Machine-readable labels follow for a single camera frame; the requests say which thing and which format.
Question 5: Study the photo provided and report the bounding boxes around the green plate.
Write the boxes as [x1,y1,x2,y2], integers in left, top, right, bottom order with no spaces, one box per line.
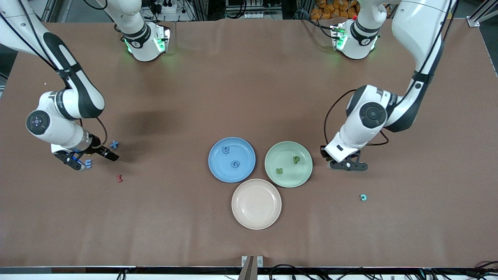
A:
[265,141,313,188]

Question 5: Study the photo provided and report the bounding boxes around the blue plate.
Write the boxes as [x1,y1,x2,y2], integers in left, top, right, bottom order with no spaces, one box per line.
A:
[208,137,256,183]

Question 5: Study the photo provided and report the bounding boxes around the beige plate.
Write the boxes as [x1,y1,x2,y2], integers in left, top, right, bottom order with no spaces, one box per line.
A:
[231,178,282,230]

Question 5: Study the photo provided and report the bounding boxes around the orange bagged goods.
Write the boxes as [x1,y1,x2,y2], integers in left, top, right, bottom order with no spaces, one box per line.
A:
[310,0,360,20]

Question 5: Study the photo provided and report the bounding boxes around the white power strip with plugs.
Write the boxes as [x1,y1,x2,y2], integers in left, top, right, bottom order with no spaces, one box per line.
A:
[157,0,178,14]

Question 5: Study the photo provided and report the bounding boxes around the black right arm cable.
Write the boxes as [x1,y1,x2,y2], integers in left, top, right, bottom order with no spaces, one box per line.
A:
[0,0,109,150]

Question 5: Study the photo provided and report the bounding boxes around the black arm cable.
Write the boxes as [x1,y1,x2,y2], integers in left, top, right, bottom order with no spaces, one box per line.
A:
[0,0,109,150]
[323,0,459,152]

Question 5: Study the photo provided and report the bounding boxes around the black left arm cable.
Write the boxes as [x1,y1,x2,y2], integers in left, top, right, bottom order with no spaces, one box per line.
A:
[323,0,459,152]

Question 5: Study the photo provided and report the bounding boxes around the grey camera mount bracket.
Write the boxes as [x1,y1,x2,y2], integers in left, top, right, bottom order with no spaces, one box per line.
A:
[237,255,264,280]

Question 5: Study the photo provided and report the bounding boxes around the aluminium frame profile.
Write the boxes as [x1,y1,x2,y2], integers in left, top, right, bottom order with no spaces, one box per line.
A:
[41,0,74,23]
[467,0,498,28]

